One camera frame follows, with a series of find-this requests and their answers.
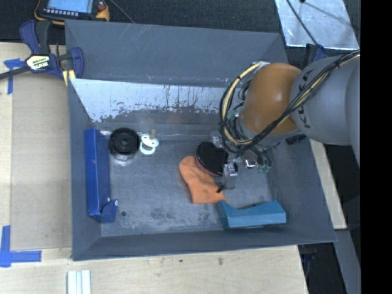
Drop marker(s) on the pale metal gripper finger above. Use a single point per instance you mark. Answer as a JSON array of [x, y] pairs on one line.
[[230, 176]]

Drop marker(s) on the black glossy rounded object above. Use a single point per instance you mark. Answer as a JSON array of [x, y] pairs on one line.
[[210, 158]]

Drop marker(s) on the orange cloth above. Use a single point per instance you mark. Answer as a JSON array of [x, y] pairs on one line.
[[199, 185]]

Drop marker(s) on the teal foam block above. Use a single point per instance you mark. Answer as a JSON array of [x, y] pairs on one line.
[[254, 217]]

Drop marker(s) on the grey metal bin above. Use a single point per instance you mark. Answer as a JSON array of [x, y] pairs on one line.
[[159, 194]]

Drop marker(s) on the white pacifier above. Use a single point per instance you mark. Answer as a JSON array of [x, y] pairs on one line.
[[149, 145]]

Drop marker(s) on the clear jar with black lid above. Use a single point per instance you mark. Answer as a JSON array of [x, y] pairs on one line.
[[123, 142]]

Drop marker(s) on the long blue box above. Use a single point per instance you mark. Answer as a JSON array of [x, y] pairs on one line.
[[97, 170]]

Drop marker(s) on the pale wood board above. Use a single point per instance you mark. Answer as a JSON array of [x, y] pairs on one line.
[[39, 164]]

